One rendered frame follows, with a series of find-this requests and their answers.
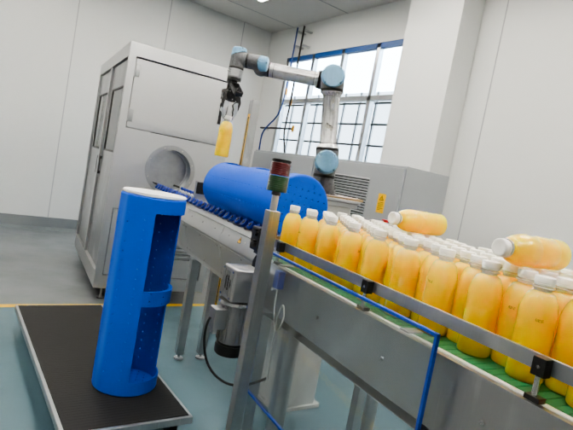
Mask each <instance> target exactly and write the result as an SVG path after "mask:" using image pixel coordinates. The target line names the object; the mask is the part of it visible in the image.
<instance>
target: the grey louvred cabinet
mask: <svg viewBox="0 0 573 430"><path fill-rule="evenodd" d="M273 158H276V159H281V160H289V161H291V162H292V163H291V165H292V168H291V172H290V173H298V174H304V175H308V176H311V177H313V174H314V169H315V156H312V155H304V154H289V153H282V152H274V151H266V150H258V149H256V151H254V155H253V159H252V167H262V168H267V169H270V167H271V161H273V160H272V159H273ZM448 183H449V177H448V176H444V175H441V174H437V173H433V172H429V171H423V170H420V169H416V168H413V167H409V166H396V165H388V164H380V163H373V162H366V161H358V160H343V159H339V165H338V167H337V169H336V172H335V178H334V185H335V194H336V195H343V196H348V197H351V198H358V199H359V200H363V202H361V204H360V205H357V209H351V210H350V217H352V214H355V215H359V216H362V217H363V218H364V219H366V220H369V219H374V220H379V221H384V220H382V219H387V220H388V215H389V213H390V212H400V211H401V210H405V209H412V210H417V211H422V212H431V213H436V214H441V215H442V212H443V204H444V201H445V196H446V192H447V187H448Z"/></svg>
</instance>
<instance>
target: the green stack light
mask: <svg viewBox="0 0 573 430"><path fill-rule="evenodd" d="M288 182H289V177H282V176H277V175H273V174H269V179H268V184H267V190H271V191H275V192H280V193H287V187H288V186H287V185H288Z"/></svg>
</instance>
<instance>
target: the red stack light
mask: <svg viewBox="0 0 573 430"><path fill-rule="evenodd" d="M291 168H292V165H290V164H286V163H281V162H276V161H271V167H270V171H269V174H274V175H279V176H283V177H290V172H291Z"/></svg>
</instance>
